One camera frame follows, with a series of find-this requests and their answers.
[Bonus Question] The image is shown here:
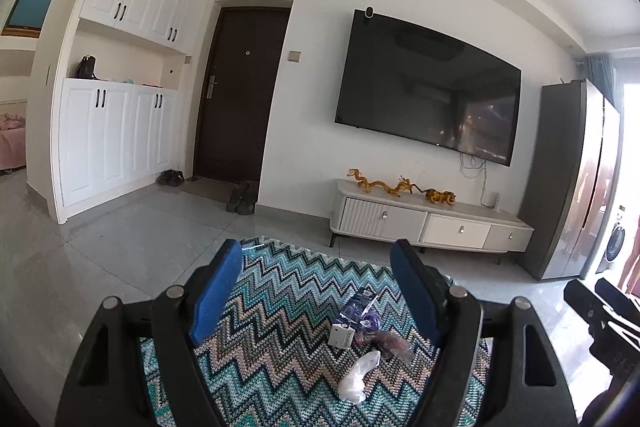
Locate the white television stand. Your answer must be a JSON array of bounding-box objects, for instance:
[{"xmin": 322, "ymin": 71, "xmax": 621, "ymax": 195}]
[{"xmin": 328, "ymin": 178, "xmax": 535, "ymax": 264}]

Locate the black handbag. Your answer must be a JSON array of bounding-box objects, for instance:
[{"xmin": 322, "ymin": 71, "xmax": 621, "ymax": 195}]
[{"xmin": 76, "ymin": 55, "xmax": 99, "ymax": 80}]

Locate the zigzag knitted blanket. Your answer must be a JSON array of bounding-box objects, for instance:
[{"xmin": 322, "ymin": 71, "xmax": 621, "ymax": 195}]
[{"xmin": 137, "ymin": 235, "xmax": 493, "ymax": 427}]

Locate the white washing machine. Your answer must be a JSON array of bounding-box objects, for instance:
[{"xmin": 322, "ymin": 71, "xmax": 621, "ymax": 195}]
[{"xmin": 597, "ymin": 204, "xmax": 630, "ymax": 275}]

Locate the grey silver refrigerator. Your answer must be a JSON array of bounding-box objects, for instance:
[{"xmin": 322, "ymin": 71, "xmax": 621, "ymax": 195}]
[{"xmin": 517, "ymin": 79, "xmax": 622, "ymax": 282}]

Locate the small white box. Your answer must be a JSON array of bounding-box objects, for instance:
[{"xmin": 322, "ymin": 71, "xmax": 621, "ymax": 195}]
[{"xmin": 328, "ymin": 324, "xmax": 357, "ymax": 351}]

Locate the golden dragon figurine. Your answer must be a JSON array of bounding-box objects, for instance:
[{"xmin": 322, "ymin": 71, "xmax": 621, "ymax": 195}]
[{"xmin": 347, "ymin": 168, "xmax": 415, "ymax": 196}]

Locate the framed window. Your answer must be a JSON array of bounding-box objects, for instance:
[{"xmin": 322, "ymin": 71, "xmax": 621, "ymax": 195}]
[{"xmin": 2, "ymin": 0, "xmax": 61, "ymax": 38}]

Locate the beige doormat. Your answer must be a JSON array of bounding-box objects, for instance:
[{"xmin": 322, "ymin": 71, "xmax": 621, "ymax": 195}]
[{"xmin": 180, "ymin": 176, "xmax": 236, "ymax": 198}]

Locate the blue grey curtain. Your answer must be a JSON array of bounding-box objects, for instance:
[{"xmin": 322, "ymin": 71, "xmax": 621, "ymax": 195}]
[{"xmin": 582, "ymin": 54, "xmax": 618, "ymax": 102}]

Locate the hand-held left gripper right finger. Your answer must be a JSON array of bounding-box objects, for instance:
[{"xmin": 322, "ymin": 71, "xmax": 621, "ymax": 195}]
[{"xmin": 390, "ymin": 238, "xmax": 578, "ymax": 427}]

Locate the dark brown door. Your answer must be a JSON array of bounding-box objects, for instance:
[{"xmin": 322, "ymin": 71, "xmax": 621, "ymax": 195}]
[{"xmin": 192, "ymin": 2, "xmax": 292, "ymax": 185}]

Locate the pair of brown boots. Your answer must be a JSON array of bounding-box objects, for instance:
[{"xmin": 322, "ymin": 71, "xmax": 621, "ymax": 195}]
[{"xmin": 226, "ymin": 180, "xmax": 260, "ymax": 215}]

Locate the white floor cabinet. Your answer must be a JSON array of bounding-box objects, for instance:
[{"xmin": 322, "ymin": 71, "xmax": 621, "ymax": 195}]
[{"xmin": 57, "ymin": 77, "xmax": 183, "ymax": 210}]

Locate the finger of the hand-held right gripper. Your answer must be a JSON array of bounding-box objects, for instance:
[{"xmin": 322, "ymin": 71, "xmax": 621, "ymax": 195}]
[
  {"xmin": 563, "ymin": 279, "xmax": 608, "ymax": 324},
  {"xmin": 595, "ymin": 278, "xmax": 640, "ymax": 317}
]

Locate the purple glove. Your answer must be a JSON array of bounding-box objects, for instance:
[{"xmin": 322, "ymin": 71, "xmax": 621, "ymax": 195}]
[{"xmin": 357, "ymin": 312, "xmax": 383, "ymax": 336}]

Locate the golden tiger figurine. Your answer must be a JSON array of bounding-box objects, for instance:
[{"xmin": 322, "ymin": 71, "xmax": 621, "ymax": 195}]
[{"xmin": 424, "ymin": 188, "xmax": 457, "ymax": 208}]

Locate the dark blue packet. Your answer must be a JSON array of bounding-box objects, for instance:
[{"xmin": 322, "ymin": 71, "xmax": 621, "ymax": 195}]
[{"xmin": 341, "ymin": 289, "xmax": 377, "ymax": 324}]

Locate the wall-mounted black television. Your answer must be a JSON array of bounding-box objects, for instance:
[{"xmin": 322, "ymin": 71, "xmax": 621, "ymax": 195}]
[{"xmin": 334, "ymin": 9, "xmax": 522, "ymax": 168}]

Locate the pink bed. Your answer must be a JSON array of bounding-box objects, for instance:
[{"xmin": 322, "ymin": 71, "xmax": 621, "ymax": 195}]
[{"xmin": 0, "ymin": 112, "xmax": 28, "ymax": 170}]

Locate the clear plastic wrapper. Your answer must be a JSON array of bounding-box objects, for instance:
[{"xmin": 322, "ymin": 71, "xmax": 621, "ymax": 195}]
[{"xmin": 372, "ymin": 332, "xmax": 416, "ymax": 362}]

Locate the white plastic bag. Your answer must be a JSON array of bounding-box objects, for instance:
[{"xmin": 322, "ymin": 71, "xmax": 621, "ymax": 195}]
[{"xmin": 337, "ymin": 350, "xmax": 382, "ymax": 404}]

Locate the television cable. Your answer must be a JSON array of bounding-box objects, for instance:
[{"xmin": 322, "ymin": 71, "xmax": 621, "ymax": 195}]
[{"xmin": 459, "ymin": 151, "xmax": 489, "ymax": 208}]

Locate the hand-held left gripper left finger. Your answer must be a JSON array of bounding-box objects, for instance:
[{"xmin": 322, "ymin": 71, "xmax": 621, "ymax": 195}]
[{"xmin": 55, "ymin": 239, "xmax": 244, "ymax": 427}]

